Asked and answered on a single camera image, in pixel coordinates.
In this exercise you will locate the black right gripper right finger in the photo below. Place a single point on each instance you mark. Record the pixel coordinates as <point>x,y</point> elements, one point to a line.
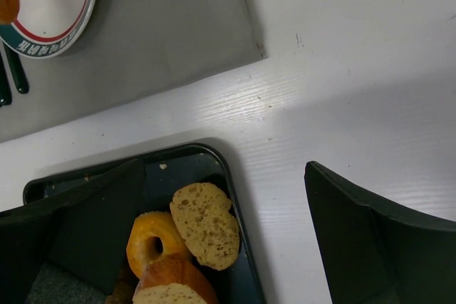
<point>375,250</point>

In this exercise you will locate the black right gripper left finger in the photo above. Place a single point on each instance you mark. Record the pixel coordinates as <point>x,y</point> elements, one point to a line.
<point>83,231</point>

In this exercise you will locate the round orange bun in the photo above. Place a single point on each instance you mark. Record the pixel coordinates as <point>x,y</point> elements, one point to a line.
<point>9,11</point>

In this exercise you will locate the large front bread slice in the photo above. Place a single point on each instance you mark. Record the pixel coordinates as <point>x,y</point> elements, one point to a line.
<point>174,280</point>

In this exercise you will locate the bread slice right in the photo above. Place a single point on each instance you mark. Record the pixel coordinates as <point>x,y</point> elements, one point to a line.
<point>201,212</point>

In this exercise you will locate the orange glazed donut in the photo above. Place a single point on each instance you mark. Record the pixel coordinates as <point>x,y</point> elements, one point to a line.
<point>153,236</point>

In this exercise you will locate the brown chocolate croissant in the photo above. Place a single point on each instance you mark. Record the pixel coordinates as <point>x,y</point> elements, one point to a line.
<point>124,287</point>

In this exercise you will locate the black baking tray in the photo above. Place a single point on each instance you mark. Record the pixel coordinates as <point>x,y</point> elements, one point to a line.
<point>166,171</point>

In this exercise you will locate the grey placemat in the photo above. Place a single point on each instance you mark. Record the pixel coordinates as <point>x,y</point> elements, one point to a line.
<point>131,49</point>

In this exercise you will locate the white plate green red rim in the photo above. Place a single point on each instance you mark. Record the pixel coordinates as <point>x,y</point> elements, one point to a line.
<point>47,28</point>

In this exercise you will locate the green handled gold fork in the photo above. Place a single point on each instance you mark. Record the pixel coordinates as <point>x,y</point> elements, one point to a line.
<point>17,71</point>

